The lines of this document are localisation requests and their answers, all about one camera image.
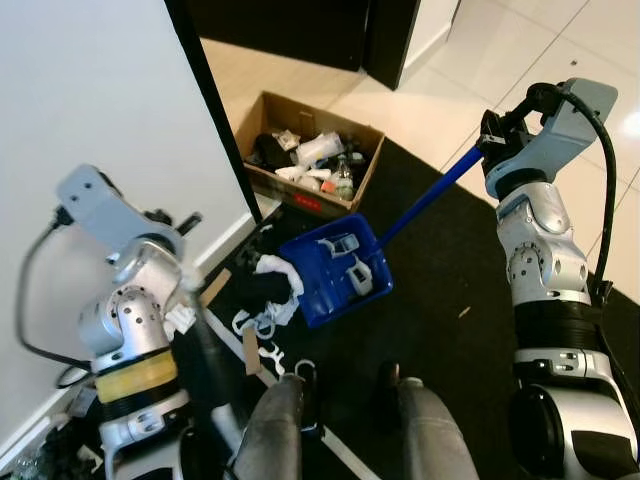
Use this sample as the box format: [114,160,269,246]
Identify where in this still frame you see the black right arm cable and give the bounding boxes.
[525,83,617,302]

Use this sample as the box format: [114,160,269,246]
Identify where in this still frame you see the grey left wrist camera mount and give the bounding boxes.
[55,163,187,262]

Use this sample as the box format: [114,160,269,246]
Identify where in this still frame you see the blue plastic dustpan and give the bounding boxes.
[278,143,492,330]

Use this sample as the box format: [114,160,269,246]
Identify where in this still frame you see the black crumpled trash item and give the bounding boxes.
[250,132,294,170]

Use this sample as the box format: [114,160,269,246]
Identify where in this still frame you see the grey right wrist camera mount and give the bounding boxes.
[485,78,620,202]

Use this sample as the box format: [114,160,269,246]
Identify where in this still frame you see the white and black sock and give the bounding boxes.
[240,253,305,327]

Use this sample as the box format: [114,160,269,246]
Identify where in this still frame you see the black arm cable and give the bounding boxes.
[525,83,617,302]
[14,205,92,387]

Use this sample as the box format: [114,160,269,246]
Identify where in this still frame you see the grey broom stick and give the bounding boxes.
[180,300,247,457]

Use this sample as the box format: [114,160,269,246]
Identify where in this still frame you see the brown cardboard trash box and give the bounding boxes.
[240,92,387,217]

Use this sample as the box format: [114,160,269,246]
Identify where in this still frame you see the wide black cabinet door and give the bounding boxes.
[185,0,374,74]

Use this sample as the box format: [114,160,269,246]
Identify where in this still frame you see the grey left robot leg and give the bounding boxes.
[232,372,322,480]

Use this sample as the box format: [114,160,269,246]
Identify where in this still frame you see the clear bottle with green cap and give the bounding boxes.
[333,158,357,202]

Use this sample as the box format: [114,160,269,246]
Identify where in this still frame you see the white strap loops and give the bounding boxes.
[233,308,287,377]

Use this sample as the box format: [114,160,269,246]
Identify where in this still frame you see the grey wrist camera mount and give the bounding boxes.
[55,163,187,262]
[485,78,620,202]

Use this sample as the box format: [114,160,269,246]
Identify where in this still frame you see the white plastic bottle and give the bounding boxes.
[295,132,347,167]

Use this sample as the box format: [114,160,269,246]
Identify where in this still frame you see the brown cardboard strip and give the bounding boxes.
[243,325,262,377]

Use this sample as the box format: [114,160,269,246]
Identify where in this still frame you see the brown wooden piece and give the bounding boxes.
[200,270,234,307]

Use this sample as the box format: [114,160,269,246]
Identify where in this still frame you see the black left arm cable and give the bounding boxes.
[14,205,92,387]

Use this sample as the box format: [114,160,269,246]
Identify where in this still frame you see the black door frame post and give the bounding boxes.
[165,0,264,224]

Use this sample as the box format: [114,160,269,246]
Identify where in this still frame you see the grey right robot leg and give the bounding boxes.
[378,365,482,480]

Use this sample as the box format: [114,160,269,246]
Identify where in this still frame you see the narrow black cabinet panel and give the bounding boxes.
[362,0,422,92]

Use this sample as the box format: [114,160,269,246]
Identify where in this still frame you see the grey robot leg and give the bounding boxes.
[232,372,322,480]
[378,365,482,480]

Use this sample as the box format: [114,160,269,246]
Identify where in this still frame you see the white buckle strap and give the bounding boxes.
[320,233,392,299]

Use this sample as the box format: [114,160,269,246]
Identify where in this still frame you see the black floor rug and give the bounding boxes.
[190,135,640,480]

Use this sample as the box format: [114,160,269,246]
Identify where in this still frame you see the white crumpled paper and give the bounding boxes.
[275,165,332,192]

